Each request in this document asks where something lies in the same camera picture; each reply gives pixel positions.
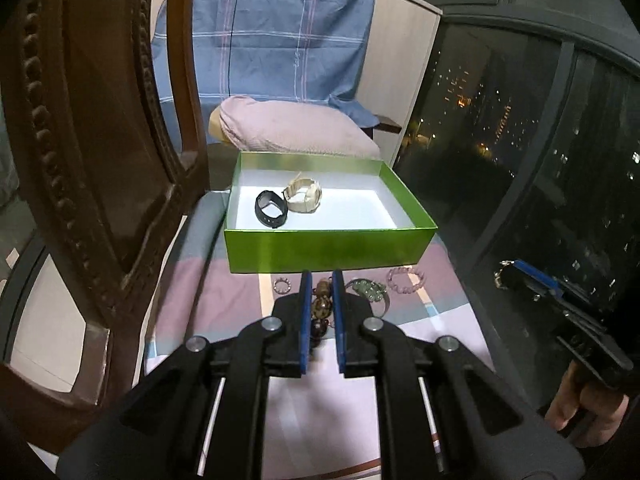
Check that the green cardboard box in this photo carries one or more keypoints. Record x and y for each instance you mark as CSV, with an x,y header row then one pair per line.
x,y
366,218

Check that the dark wooden chair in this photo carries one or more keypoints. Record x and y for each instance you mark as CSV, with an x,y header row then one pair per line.
x,y
384,124

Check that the black watch band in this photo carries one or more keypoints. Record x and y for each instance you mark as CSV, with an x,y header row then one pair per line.
x,y
271,209

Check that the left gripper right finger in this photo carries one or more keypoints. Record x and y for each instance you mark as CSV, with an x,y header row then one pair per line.
x,y
442,412

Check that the carved brown wooden chair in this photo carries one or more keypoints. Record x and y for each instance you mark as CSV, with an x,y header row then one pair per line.
x,y
104,183

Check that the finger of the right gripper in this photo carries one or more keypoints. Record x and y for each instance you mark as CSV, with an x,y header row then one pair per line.
x,y
514,280
538,277

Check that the silver bangle with green stones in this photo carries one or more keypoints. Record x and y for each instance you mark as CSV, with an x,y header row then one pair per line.
x,y
374,292

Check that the person's right hand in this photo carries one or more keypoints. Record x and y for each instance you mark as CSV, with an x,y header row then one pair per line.
x,y
605,407

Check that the blue plaid cloth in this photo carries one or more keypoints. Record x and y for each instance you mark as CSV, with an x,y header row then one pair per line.
x,y
308,51

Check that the cream white wristwatch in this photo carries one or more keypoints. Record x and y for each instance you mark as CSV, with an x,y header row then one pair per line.
x,y
302,194

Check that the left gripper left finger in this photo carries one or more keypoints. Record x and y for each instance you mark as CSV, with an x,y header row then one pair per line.
x,y
201,413

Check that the pink cushion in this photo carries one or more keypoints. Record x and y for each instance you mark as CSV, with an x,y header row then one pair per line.
x,y
288,127

